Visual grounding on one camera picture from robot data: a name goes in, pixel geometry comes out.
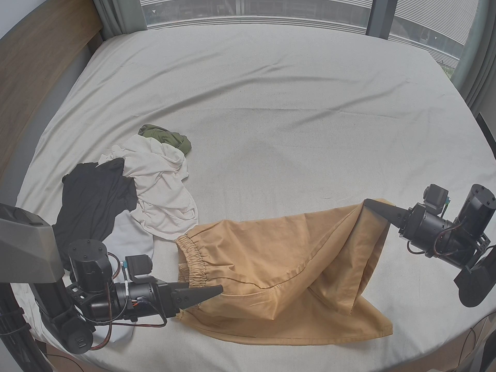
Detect black garment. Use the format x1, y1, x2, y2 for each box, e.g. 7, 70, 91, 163
52, 158, 139, 272

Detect tan shorts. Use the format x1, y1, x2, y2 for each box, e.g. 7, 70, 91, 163
175, 198, 394, 346

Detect white garment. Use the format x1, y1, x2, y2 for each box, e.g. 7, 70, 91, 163
97, 135, 200, 242

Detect green garment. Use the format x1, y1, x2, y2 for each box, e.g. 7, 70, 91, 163
138, 124, 193, 156

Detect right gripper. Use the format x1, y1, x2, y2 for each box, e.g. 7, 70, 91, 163
364, 199, 452, 255

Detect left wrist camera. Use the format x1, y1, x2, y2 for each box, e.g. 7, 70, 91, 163
123, 254, 156, 286

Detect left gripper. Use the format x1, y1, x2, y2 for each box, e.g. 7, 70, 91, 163
116, 280, 224, 319

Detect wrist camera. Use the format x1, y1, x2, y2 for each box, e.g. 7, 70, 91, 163
422, 184, 451, 218
123, 254, 156, 286

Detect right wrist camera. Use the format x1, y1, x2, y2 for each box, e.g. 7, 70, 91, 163
422, 184, 451, 218

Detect light grey garment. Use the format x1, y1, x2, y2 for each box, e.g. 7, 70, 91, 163
91, 211, 156, 342

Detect blue-green curtain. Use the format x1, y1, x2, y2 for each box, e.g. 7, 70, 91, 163
72, 0, 150, 41
451, 0, 496, 120

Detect bed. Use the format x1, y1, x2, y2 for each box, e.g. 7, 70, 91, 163
0, 0, 496, 372

